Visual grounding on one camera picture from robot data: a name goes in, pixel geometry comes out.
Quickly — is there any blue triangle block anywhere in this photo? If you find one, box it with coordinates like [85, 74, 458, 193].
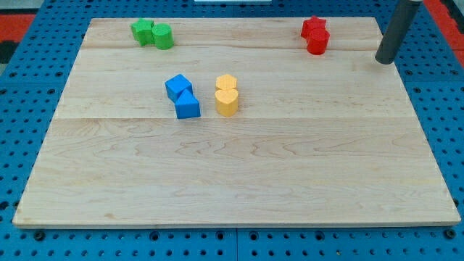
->
[175, 89, 201, 119]

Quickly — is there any yellow hexagon block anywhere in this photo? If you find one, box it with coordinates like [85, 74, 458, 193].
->
[215, 74, 238, 91]

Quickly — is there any green star block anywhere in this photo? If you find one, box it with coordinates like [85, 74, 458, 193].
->
[130, 18, 154, 46]

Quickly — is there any red cylinder block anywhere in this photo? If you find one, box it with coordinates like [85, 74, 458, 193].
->
[307, 28, 330, 55]

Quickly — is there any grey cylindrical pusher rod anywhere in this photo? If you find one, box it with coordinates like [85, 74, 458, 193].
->
[375, 0, 423, 65]

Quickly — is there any red star block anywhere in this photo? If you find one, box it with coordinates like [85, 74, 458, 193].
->
[300, 15, 327, 38]

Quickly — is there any yellow heart block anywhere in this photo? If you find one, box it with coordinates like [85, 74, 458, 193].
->
[215, 89, 239, 117]

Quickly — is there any blue cube block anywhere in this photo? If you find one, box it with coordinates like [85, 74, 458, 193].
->
[165, 74, 193, 102]

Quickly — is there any green cylinder block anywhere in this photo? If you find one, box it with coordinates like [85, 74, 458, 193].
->
[152, 23, 174, 50]

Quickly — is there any light wooden board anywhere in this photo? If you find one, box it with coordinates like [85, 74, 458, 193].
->
[13, 17, 460, 229]

